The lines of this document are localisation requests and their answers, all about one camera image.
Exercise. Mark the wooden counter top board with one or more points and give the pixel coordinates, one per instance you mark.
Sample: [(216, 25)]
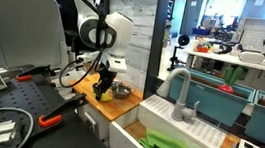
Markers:
[(118, 107)]

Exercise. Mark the metal bowl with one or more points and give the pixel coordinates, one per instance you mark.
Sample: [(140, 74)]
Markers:
[(122, 91)]

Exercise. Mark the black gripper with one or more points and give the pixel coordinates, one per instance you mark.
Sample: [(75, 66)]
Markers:
[(107, 77)]

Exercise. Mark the white toy sink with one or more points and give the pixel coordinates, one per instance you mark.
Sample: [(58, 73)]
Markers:
[(168, 116)]

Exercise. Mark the white desk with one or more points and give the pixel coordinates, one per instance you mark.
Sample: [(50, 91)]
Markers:
[(241, 62)]

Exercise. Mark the grey wood-look backsplash panel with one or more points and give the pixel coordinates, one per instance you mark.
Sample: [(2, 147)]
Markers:
[(142, 35)]

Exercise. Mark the yellow banana plush toy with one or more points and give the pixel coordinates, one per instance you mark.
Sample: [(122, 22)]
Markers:
[(106, 98)]

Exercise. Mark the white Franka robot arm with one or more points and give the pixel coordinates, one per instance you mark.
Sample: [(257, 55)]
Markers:
[(120, 29)]

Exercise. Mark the black clamp orange tip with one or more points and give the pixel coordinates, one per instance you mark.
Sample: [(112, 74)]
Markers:
[(35, 72), (64, 108)]

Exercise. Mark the black vertical post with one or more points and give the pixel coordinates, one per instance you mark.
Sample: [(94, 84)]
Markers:
[(158, 36)]

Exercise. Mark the colourful toy pile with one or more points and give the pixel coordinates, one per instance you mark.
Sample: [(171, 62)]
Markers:
[(203, 47)]

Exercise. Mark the white rounded device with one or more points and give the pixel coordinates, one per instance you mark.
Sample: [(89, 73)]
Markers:
[(251, 57)]

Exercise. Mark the grey flat panel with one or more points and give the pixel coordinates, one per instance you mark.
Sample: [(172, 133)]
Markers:
[(20, 27)]

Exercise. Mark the grey door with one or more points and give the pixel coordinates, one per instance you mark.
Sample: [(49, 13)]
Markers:
[(193, 13)]

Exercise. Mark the grey faucet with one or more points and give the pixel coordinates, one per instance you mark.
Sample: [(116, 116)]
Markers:
[(181, 99)]

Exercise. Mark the black round lamp stand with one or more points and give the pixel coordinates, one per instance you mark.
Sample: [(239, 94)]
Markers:
[(183, 40)]

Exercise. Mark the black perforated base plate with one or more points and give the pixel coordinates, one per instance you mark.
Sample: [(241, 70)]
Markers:
[(19, 94)]

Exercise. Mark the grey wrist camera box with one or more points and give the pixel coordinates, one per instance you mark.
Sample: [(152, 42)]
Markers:
[(116, 65)]

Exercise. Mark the grey cabinet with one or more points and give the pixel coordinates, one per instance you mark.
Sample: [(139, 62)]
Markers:
[(100, 124)]

